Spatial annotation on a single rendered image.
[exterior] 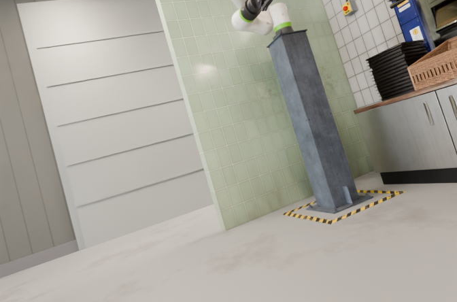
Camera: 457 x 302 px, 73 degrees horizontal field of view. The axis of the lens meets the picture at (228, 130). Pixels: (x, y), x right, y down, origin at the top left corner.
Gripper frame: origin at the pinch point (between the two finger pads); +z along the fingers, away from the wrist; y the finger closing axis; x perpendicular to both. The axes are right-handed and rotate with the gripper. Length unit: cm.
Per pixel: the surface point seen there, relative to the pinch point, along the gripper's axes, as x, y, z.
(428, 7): -146, 8, -30
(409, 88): -108, 59, -35
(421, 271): 2, 119, 29
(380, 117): -92, 72, -50
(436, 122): -92, 83, -14
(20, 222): 171, 75, -281
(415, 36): -143, 23, -43
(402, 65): -107, 43, -34
